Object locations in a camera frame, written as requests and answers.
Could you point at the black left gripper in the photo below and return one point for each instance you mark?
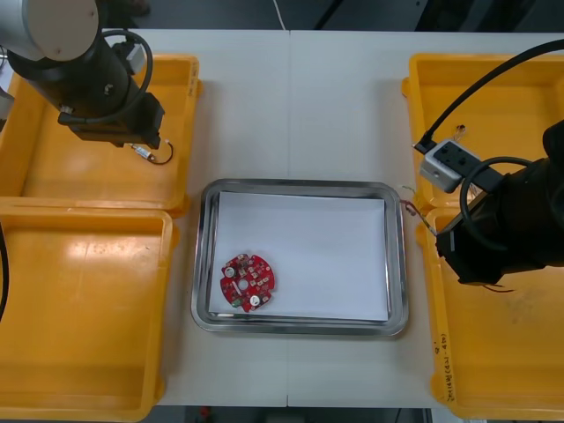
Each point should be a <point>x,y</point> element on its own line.
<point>110,125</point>

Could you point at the round red circuit board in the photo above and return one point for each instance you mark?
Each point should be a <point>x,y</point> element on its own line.
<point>260,275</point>

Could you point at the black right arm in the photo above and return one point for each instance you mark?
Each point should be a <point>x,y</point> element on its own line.
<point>537,211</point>

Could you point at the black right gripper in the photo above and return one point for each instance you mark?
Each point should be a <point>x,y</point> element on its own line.
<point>471,251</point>

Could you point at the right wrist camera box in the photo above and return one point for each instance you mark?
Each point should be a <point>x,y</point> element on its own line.
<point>445,165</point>

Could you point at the steel tray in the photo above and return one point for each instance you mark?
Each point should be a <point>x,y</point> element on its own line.
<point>198,264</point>

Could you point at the yellow-orange plastic bin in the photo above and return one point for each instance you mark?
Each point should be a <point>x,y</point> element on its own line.
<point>53,167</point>
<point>88,308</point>
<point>506,352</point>
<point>484,110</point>

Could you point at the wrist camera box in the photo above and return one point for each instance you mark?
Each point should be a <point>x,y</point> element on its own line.
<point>136,57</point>
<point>445,165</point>

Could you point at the silver and black left arm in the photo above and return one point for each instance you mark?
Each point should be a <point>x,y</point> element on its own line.
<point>53,31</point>

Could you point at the white sheet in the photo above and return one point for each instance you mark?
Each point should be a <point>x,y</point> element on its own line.
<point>308,255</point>

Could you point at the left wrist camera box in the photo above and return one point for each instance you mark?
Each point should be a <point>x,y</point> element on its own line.
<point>136,57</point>

